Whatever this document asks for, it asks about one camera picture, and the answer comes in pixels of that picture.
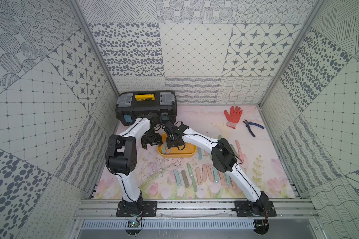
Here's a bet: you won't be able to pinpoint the teal fruit knife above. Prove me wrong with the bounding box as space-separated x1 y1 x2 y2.
162 142 167 154

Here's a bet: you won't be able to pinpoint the yellow plastic storage box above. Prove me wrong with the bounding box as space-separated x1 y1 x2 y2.
158 133 197 158

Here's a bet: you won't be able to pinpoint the long teal knife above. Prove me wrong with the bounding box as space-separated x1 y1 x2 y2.
197 147 202 160

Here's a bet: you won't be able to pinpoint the beige pink knife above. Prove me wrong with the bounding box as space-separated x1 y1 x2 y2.
195 167 202 185

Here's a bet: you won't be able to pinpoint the light teal folding knife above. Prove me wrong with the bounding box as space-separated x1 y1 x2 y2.
174 169 182 186

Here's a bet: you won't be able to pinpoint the pale pink knife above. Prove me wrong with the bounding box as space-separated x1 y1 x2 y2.
202 164 207 182

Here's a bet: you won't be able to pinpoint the long green knife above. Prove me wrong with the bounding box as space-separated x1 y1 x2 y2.
186 163 197 192

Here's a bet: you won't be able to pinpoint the grey green fruit knife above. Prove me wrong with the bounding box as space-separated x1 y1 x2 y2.
230 144 239 157

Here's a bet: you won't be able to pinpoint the salmon pink knife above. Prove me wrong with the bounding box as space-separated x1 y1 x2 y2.
235 140 244 163

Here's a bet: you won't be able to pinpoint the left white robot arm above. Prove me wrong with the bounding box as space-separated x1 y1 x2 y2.
105 113 163 217

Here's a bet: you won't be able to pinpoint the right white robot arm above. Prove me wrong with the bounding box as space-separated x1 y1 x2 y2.
159 116 276 218

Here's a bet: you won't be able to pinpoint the black plastic toolbox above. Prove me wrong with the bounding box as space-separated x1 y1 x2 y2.
115 91 177 126

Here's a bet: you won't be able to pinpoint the floral pink table mat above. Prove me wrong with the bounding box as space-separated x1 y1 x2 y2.
92 105 297 200

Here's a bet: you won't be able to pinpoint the red work glove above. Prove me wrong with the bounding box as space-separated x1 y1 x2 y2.
224 106 243 129

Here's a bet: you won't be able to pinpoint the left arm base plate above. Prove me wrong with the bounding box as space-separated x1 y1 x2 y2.
116 200 158 217

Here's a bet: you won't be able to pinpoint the blue handled pliers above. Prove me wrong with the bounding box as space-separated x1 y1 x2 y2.
243 120 265 137

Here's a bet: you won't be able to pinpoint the aluminium frame rail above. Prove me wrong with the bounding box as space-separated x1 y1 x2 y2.
73 199 319 219

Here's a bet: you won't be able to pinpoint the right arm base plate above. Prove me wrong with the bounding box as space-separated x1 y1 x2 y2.
233 200 277 217

